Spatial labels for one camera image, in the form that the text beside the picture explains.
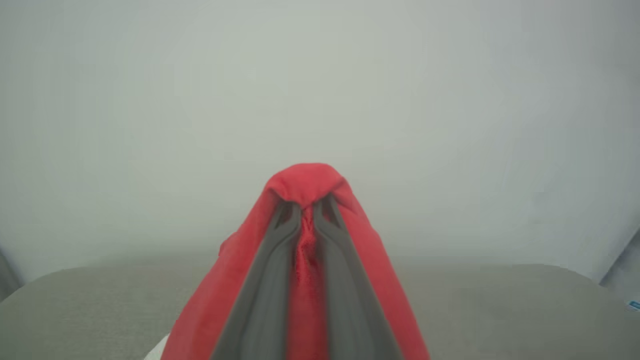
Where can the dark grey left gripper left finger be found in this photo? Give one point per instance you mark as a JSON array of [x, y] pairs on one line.
[[260, 300]]

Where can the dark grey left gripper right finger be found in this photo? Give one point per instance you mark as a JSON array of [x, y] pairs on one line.
[[350, 305]]

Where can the red garment with white trim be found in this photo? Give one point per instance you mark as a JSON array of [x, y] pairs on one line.
[[310, 182]]

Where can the grey fabric sofa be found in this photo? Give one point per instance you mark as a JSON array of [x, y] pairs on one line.
[[500, 320]]

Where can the small blue white object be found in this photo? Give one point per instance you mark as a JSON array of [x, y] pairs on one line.
[[634, 304]]

